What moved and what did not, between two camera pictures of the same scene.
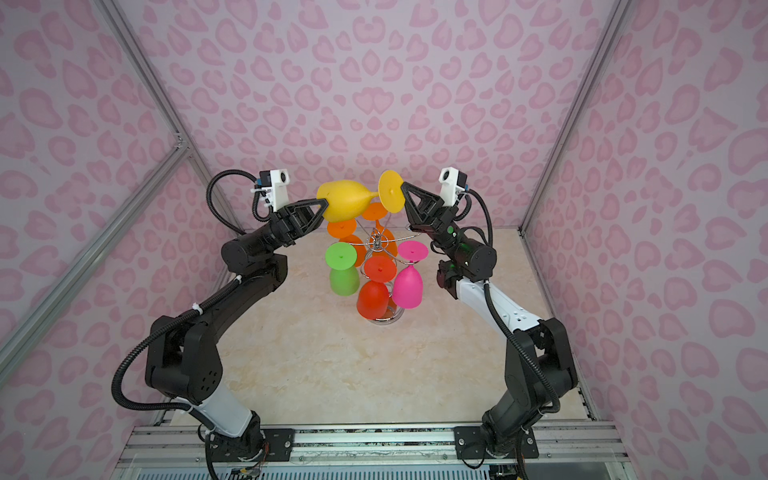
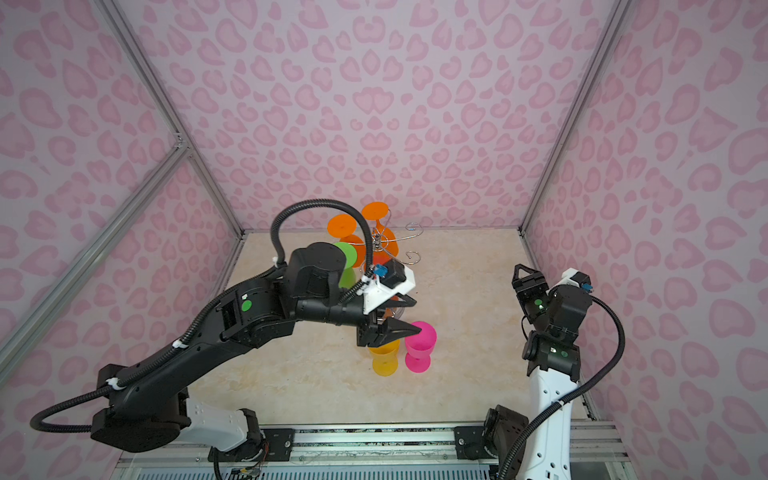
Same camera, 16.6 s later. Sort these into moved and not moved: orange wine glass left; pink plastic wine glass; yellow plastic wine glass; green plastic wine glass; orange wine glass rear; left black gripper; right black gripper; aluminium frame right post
Moved: right black gripper; left black gripper; yellow plastic wine glass; pink plastic wine glass
Not moved: green plastic wine glass; orange wine glass left; aluminium frame right post; orange wine glass rear
